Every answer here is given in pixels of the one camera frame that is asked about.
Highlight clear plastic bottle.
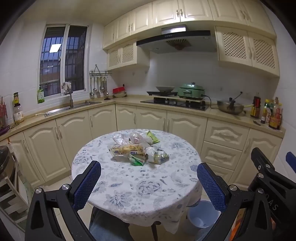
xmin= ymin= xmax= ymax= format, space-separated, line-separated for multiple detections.
xmin=112 ymin=133 xmax=127 ymax=144

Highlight cream wall cabinets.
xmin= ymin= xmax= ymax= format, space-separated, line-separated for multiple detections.
xmin=102 ymin=0 xmax=281 ymax=77

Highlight black power cable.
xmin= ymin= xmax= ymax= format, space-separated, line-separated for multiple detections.
xmin=204 ymin=94 xmax=220 ymax=110

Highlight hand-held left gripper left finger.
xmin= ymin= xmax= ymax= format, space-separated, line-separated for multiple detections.
xmin=24 ymin=160 xmax=102 ymax=241

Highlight green electric pot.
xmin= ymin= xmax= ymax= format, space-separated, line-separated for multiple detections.
xmin=177 ymin=82 xmax=207 ymax=99

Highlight white floral tablecloth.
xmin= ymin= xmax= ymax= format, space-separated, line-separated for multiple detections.
xmin=71 ymin=129 xmax=203 ymax=234

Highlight white green snack packet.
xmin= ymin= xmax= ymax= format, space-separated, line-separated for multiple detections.
xmin=153 ymin=150 xmax=170 ymax=164

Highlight steel kitchen faucet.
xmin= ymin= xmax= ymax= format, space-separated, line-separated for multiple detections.
xmin=61 ymin=82 xmax=75 ymax=109

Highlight black gas stove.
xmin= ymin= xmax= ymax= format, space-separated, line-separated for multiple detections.
xmin=140 ymin=97 xmax=210 ymax=112

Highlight wooden board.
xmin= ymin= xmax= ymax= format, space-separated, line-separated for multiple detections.
xmin=166 ymin=95 xmax=207 ymax=103

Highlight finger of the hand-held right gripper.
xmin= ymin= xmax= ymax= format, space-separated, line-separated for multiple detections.
xmin=286 ymin=152 xmax=296 ymax=168
xmin=248 ymin=147 xmax=281 ymax=191

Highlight steel wok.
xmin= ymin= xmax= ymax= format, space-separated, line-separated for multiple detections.
xmin=216 ymin=97 xmax=246 ymax=115

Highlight person's left leg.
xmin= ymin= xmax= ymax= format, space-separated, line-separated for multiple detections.
xmin=89 ymin=206 xmax=135 ymax=241

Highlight wire utensil rack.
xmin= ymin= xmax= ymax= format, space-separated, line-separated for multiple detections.
xmin=89 ymin=64 xmax=113 ymax=77

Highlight cream base cabinets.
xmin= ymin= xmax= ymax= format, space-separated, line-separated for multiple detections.
xmin=0 ymin=103 xmax=285 ymax=194

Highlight green dish soap bottle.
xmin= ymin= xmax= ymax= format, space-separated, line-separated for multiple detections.
xmin=37 ymin=85 xmax=46 ymax=104

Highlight row of condiment bottles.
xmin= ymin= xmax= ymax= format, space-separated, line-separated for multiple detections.
xmin=250 ymin=93 xmax=284 ymax=130

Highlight white storage rack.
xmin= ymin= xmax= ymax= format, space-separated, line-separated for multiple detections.
xmin=0 ymin=138 xmax=31 ymax=230

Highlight clear jar white label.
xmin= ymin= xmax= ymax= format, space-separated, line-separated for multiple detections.
xmin=13 ymin=103 xmax=25 ymax=125

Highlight green wrapper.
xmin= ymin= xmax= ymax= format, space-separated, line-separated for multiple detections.
xmin=129 ymin=153 xmax=148 ymax=166

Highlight white shallow pan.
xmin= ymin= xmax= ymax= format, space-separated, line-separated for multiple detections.
xmin=155 ymin=86 xmax=176 ymax=93

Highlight black cooking pot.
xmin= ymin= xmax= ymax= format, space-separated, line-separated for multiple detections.
xmin=0 ymin=146 xmax=16 ymax=193

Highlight light blue plastic bin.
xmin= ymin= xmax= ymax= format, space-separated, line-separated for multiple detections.
xmin=187 ymin=200 xmax=222 ymax=235

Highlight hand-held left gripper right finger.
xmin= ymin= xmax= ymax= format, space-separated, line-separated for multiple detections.
xmin=194 ymin=162 xmax=275 ymax=241

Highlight red chopstick bundle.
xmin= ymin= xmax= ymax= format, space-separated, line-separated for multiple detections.
xmin=0 ymin=96 xmax=9 ymax=130

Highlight barred kitchen window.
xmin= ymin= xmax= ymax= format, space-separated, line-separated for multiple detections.
xmin=38 ymin=23 xmax=90 ymax=98

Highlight steel kitchen sink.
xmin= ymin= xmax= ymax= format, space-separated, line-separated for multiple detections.
xmin=44 ymin=101 xmax=102 ymax=117

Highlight yellow biscuit packet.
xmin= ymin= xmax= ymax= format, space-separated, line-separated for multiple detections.
xmin=109 ymin=144 xmax=148 ymax=161

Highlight cream cabinet drawer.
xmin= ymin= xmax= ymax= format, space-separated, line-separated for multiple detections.
xmin=203 ymin=162 xmax=234 ymax=184
xmin=204 ymin=118 xmax=250 ymax=144
xmin=201 ymin=141 xmax=246 ymax=168

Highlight black range hood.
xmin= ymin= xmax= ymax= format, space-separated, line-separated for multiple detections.
xmin=136 ymin=24 xmax=217 ymax=54

